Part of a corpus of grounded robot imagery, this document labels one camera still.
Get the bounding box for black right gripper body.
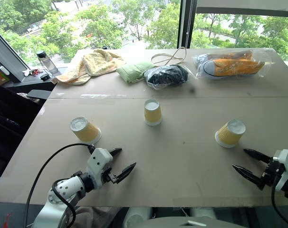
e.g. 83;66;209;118
261;159;287;188

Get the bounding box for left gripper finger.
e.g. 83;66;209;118
115;162;137;184
109;147;123;157

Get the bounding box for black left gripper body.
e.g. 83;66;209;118
101;167;118;184

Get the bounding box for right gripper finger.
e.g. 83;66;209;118
243;148;272;164
231;164;266;191

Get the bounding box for yellow paper cup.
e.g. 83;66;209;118
144;98;163;127
214;119;247;149
69;116;102;145

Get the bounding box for white rounded robot body part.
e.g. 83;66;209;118
190;207;218;219
123;207;152;228

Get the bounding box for clear tape strip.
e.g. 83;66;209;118
80;93;128;99

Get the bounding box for grey robot torso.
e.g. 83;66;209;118
131;216;247;228

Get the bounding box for folded green cloth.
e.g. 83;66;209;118
115;61;157;84

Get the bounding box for black item in plastic bag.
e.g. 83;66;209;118
143;64;195;91

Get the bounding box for pale yellow towel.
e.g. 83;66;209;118
51;48;126;86

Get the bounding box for orange sneakers in plastic bag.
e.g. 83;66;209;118
192;50;270;80

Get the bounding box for black chair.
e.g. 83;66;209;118
0;82;52;180

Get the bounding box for clear water bottle black cap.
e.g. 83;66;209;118
36;50;59;76

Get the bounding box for red and white small items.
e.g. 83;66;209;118
22;68;44;77

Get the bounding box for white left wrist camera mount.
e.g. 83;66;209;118
86;147;114;190

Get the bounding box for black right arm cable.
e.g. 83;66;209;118
270;175;288;228

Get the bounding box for beige cord loop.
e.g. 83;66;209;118
151;46;188;67

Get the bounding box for slanted grey window frame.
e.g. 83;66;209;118
0;24;29;83

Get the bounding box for dark window frame post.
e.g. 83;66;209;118
176;0;197;49

